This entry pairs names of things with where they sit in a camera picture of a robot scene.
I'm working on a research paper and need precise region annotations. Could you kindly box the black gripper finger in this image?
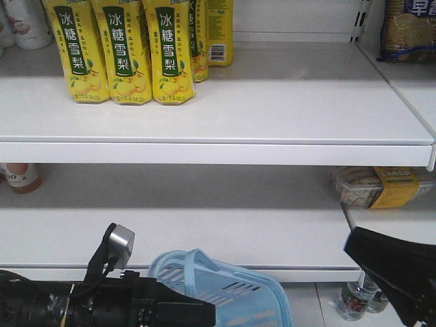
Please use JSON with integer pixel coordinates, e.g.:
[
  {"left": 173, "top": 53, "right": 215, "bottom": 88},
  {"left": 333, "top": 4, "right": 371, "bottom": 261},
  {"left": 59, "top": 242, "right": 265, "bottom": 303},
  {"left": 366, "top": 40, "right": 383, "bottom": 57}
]
[
  {"left": 344, "top": 227, "right": 435, "bottom": 326},
  {"left": 155, "top": 283, "right": 216, "bottom": 326}
]

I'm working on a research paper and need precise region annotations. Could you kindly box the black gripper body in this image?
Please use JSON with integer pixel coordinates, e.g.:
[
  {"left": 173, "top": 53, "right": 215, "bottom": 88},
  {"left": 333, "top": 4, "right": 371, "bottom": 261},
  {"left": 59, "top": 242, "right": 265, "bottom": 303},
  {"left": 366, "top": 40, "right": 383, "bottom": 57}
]
[{"left": 69, "top": 270, "right": 157, "bottom": 326}]

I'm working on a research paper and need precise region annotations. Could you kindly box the light blue plastic basket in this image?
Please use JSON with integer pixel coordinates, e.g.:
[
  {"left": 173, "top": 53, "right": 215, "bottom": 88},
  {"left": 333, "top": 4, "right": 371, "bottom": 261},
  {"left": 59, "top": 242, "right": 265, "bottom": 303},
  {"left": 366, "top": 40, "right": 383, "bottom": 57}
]
[{"left": 148, "top": 249, "right": 295, "bottom": 326}]

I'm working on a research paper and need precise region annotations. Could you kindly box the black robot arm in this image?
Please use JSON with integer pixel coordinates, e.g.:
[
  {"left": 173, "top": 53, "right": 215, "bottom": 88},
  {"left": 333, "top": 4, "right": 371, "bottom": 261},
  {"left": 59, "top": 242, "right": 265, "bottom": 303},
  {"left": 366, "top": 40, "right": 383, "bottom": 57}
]
[{"left": 1, "top": 270, "right": 156, "bottom": 326}]

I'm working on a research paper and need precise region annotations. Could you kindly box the clear water bottle floor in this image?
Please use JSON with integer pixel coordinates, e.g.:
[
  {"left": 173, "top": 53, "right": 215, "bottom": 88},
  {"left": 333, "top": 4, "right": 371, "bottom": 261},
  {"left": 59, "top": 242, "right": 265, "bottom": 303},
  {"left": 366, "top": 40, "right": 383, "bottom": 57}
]
[{"left": 336, "top": 275, "right": 378, "bottom": 322}]

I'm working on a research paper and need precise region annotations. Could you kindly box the clear box of biscuits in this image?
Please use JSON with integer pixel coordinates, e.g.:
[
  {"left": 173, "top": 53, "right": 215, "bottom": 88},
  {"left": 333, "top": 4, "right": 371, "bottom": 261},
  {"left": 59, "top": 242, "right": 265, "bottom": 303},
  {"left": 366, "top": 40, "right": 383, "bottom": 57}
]
[{"left": 328, "top": 166, "right": 435, "bottom": 209}]

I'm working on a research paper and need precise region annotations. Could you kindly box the white metal shelf unit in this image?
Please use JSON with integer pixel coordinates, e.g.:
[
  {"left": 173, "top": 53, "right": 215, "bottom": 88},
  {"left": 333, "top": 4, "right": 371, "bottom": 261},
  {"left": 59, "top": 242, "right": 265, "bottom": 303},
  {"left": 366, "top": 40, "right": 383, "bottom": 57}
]
[{"left": 1, "top": 1, "right": 435, "bottom": 282}]

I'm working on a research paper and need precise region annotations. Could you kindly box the orange C100 bottle right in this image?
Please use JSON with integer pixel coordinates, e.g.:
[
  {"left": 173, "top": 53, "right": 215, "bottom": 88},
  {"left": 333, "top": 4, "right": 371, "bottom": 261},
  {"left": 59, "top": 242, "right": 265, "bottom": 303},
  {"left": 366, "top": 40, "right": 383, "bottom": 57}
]
[{"left": 1, "top": 163, "right": 43, "bottom": 194}]

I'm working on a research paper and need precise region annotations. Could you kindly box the blue cracker bag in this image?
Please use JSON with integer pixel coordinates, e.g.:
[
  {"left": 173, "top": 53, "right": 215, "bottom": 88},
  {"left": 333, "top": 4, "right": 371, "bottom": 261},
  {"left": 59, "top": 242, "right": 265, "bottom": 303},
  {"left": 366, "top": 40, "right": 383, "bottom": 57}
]
[{"left": 379, "top": 0, "right": 435, "bottom": 63}]

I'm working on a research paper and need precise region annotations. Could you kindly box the yellow pear drink bottle middle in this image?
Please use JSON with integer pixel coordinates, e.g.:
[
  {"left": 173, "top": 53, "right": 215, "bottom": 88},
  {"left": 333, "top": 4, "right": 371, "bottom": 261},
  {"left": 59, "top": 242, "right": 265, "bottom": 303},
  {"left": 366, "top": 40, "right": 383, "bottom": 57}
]
[{"left": 91, "top": 1, "right": 153, "bottom": 106}]

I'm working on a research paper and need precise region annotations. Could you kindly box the yellow pear drink bottle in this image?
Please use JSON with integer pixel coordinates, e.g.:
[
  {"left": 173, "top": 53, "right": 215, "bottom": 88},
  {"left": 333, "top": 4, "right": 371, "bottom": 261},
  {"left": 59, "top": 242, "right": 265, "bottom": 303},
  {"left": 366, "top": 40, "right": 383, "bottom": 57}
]
[
  {"left": 91, "top": 1, "right": 153, "bottom": 106},
  {"left": 142, "top": 0, "right": 196, "bottom": 105},
  {"left": 42, "top": 1, "right": 110, "bottom": 104}
]

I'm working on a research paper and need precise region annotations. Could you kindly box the yellow pear drink bottle right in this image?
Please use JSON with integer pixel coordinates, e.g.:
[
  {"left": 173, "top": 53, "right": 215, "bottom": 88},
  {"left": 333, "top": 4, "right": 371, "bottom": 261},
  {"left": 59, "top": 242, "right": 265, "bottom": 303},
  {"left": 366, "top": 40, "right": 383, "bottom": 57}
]
[{"left": 142, "top": 0, "right": 196, "bottom": 105}]

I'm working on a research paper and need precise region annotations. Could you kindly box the yellow pear drink bottle left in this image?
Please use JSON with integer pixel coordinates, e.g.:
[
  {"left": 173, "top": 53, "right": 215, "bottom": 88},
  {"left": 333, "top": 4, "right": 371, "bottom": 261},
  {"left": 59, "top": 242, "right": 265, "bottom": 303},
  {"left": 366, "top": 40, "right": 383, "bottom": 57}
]
[{"left": 42, "top": 1, "right": 110, "bottom": 104}]

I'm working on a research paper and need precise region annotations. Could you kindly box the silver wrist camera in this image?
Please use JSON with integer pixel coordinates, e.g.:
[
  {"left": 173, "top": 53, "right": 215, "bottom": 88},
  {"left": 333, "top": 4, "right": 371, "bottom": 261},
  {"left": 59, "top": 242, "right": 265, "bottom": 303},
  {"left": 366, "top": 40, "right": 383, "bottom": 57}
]
[{"left": 108, "top": 224, "right": 135, "bottom": 270}]

